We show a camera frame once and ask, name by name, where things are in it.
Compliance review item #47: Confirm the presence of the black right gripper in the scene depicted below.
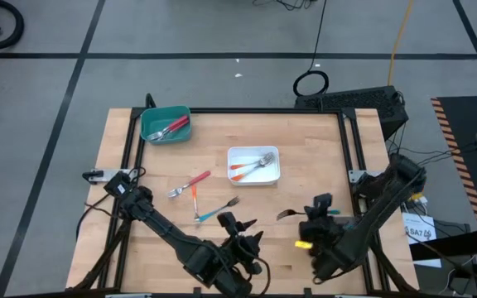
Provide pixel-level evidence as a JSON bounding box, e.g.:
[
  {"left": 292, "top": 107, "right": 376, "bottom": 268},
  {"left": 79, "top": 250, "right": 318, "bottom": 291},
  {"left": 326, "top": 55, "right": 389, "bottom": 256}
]
[{"left": 299, "top": 193, "right": 347, "bottom": 274}]

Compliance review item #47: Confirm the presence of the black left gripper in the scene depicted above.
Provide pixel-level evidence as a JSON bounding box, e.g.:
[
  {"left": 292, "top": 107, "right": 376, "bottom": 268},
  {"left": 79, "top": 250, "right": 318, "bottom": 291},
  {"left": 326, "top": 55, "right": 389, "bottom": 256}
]
[{"left": 218, "top": 211, "right": 264, "bottom": 274}]

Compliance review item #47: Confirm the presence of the orange handled silver fork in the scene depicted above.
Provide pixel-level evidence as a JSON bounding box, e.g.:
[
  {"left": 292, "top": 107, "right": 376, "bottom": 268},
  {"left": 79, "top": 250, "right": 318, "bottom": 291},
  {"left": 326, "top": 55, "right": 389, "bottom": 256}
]
[
  {"left": 190, "top": 184, "right": 201, "bottom": 223},
  {"left": 229, "top": 154, "right": 277, "bottom": 171},
  {"left": 230, "top": 156, "right": 276, "bottom": 183}
]

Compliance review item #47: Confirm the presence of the grey translucent plastic bin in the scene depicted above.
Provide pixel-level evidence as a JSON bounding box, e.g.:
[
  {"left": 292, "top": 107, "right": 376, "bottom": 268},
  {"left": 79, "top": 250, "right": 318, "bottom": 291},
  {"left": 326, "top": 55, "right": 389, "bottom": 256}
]
[{"left": 332, "top": 215, "right": 364, "bottom": 233}]

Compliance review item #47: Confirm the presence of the white plastic bin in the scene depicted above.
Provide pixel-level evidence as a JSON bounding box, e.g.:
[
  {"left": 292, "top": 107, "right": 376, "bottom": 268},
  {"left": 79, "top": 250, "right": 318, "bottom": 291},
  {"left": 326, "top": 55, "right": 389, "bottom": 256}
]
[{"left": 227, "top": 145, "right": 282, "bottom": 186}]

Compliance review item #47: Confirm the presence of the white paper label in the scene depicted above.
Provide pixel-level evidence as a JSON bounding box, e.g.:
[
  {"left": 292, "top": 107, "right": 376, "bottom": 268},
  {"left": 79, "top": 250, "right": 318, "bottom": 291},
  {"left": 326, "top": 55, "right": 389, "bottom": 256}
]
[{"left": 402, "top": 211, "right": 443, "bottom": 269}]

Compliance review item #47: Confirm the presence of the black floor bar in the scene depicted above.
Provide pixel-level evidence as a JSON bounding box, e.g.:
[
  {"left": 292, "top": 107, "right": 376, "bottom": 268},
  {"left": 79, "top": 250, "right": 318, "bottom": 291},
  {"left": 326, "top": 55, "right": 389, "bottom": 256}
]
[{"left": 407, "top": 228, "right": 477, "bottom": 262}]

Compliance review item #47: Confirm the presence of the teal plastic bin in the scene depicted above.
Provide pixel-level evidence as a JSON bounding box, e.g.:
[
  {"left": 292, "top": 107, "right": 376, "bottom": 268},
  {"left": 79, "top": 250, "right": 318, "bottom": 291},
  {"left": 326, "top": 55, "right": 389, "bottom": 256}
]
[{"left": 139, "top": 104, "right": 193, "bottom": 146}]

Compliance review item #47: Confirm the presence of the black platform with hazard stripes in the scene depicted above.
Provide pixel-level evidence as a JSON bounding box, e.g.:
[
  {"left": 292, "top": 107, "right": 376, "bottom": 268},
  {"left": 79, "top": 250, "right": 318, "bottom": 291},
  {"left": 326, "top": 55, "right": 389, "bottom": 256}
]
[{"left": 430, "top": 95, "right": 477, "bottom": 231}]

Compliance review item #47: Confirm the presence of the black aluminium table frame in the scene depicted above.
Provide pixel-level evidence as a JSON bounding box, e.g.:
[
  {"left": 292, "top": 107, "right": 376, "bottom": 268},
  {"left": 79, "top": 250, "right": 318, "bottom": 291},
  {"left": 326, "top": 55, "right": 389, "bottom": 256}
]
[{"left": 67, "top": 93, "right": 420, "bottom": 296}]

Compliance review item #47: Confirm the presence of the black cable with coil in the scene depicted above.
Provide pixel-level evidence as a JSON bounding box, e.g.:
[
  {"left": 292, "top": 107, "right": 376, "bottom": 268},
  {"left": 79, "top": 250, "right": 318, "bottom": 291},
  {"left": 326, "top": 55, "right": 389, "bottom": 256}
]
[{"left": 291, "top": 0, "right": 330, "bottom": 99}]

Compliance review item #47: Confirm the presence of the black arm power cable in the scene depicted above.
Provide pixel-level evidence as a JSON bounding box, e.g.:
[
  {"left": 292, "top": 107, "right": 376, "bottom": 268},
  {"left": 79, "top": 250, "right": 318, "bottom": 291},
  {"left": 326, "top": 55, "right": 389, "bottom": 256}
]
[{"left": 75, "top": 192, "right": 112, "bottom": 242}]

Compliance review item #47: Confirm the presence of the yellow cable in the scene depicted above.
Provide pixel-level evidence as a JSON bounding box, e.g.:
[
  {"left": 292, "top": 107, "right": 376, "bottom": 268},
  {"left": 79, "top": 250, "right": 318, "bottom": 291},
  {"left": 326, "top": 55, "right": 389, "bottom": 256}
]
[{"left": 388, "top": 0, "right": 416, "bottom": 87}]

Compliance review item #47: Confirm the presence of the black cable bundle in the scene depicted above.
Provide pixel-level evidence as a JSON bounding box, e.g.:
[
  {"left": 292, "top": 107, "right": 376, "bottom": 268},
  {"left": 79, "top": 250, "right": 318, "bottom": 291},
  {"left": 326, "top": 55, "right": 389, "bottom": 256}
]
[{"left": 251, "top": 0, "right": 319, "bottom": 12}]

